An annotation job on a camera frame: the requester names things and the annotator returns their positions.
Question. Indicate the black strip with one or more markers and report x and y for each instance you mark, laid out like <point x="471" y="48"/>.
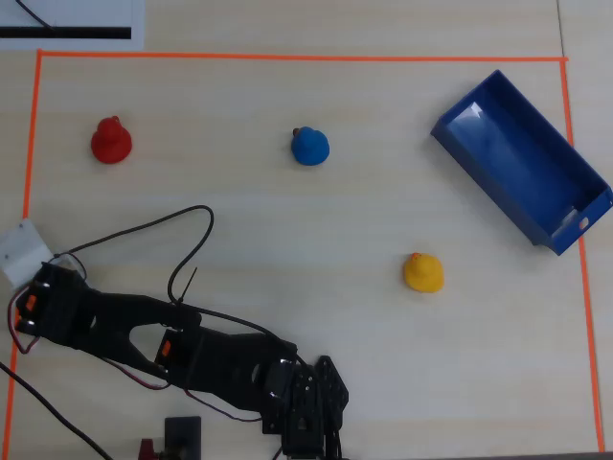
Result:
<point x="72" y="33"/>

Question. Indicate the blue rubber duck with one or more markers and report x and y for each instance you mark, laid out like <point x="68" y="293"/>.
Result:
<point x="310" y="148"/>

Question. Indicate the red rubber duck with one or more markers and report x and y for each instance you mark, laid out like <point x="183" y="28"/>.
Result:
<point x="111" y="144"/>

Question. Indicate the blue plastic box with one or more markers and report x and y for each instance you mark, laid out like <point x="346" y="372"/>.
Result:
<point x="517" y="153"/>

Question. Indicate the white mounting bracket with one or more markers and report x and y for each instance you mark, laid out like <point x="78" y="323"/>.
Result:
<point x="19" y="249"/>

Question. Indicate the yellow rubber duck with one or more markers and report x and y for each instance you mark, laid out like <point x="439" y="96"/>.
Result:
<point x="424" y="274"/>

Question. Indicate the black square plate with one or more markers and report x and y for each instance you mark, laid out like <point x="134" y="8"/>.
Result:
<point x="182" y="431"/>

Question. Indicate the small red object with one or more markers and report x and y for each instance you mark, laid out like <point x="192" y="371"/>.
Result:
<point x="146" y="450"/>

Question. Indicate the orange tape strip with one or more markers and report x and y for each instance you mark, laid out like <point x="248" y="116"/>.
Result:
<point x="591" y="345"/>
<point x="29" y="158"/>
<point x="287" y="57"/>

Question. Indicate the black zip tie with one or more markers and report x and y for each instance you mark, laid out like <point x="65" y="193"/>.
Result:
<point x="190" y="282"/>

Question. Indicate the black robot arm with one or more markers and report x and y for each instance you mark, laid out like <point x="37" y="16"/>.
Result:
<point x="110" y="316"/>

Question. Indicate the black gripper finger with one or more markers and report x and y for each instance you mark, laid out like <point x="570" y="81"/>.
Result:
<point x="333" y="445"/>
<point x="333" y="388"/>

